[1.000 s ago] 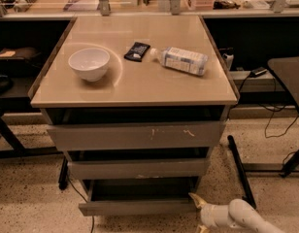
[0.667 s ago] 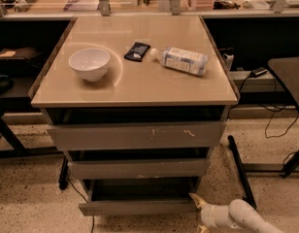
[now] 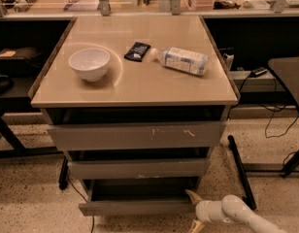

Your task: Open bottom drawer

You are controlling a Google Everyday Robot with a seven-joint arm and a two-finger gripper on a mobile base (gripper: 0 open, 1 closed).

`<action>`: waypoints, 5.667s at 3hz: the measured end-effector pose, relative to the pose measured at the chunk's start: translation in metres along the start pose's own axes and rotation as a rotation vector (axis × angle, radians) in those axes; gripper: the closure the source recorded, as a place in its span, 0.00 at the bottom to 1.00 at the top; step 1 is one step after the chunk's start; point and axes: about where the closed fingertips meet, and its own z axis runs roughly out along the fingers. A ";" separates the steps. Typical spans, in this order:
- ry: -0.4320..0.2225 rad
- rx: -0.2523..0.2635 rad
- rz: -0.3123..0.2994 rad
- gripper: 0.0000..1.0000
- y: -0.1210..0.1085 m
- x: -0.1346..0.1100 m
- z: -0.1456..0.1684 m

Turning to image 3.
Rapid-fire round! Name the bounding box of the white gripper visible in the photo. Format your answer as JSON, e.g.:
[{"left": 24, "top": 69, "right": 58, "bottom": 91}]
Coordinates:
[{"left": 185, "top": 189, "right": 228, "bottom": 233}]

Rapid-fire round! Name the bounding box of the grey bottom drawer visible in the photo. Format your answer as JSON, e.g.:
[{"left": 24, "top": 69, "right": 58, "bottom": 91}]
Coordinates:
[{"left": 79, "top": 177, "right": 197, "bottom": 216}]

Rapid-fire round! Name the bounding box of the grey drawer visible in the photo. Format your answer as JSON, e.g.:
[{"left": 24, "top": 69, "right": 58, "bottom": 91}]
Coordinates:
[
  {"left": 79, "top": 177, "right": 197, "bottom": 216},
  {"left": 48, "top": 121, "right": 225, "bottom": 151},
  {"left": 68, "top": 158, "right": 210, "bottom": 180}
]

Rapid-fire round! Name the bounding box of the grey top drawer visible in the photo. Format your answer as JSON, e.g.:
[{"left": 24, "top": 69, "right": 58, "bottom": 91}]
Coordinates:
[{"left": 48, "top": 121, "right": 225, "bottom": 151}]

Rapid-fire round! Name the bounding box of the grey middle drawer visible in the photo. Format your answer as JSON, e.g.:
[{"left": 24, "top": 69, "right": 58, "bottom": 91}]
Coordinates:
[{"left": 68, "top": 158, "right": 210, "bottom": 180}]

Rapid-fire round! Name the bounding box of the grey drawer cabinet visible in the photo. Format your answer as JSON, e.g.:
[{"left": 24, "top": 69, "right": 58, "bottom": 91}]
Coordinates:
[{"left": 27, "top": 15, "right": 241, "bottom": 199}]

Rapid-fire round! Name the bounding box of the black table leg right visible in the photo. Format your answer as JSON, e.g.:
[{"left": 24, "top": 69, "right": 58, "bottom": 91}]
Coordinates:
[{"left": 227, "top": 135, "right": 256, "bottom": 210}]

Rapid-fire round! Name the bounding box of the black table leg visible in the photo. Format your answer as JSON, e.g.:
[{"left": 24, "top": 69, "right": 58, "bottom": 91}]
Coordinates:
[
  {"left": 227, "top": 135, "right": 256, "bottom": 210},
  {"left": 0, "top": 112, "right": 68, "bottom": 190}
]

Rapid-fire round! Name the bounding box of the clear plastic water bottle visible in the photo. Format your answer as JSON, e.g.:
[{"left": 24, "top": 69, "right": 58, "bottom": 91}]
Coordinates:
[{"left": 149, "top": 47, "right": 209, "bottom": 76}]

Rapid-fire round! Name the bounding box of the black device on shelf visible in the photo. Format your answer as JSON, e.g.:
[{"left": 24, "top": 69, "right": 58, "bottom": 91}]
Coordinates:
[{"left": 249, "top": 67, "right": 267, "bottom": 78}]

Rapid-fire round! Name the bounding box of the dark side table top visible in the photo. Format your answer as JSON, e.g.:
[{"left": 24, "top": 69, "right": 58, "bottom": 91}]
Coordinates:
[{"left": 268, "top": 56, "right": 299, "bottom": 113}]

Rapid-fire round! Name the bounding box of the dark snack packet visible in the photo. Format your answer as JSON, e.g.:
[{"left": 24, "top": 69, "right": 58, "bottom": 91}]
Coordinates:
[{"left": 124, "top": 42, "right": 150, "bottom": 62}]

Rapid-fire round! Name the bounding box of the white bowl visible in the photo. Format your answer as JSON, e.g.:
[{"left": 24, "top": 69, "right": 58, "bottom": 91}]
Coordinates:
[{"left": 68, "top": 48, "right": 111, "bottom": 82}]

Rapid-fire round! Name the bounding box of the black table leg left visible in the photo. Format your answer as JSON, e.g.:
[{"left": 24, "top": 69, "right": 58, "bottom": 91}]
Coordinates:
[{"left": 0, "top": 112, "right": 68, "bottom": 190}]

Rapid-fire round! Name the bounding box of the black cable right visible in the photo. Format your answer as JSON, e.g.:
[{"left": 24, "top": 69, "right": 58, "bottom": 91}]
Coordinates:
[{"left": 259, "top": 102, "right": 299, "bottom": 140}]

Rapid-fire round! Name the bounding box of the black floor cable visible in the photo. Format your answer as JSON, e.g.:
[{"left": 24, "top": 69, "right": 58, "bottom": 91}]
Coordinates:
[{"left": 65, "top": 173, "right": 96, "bottom": 233}]

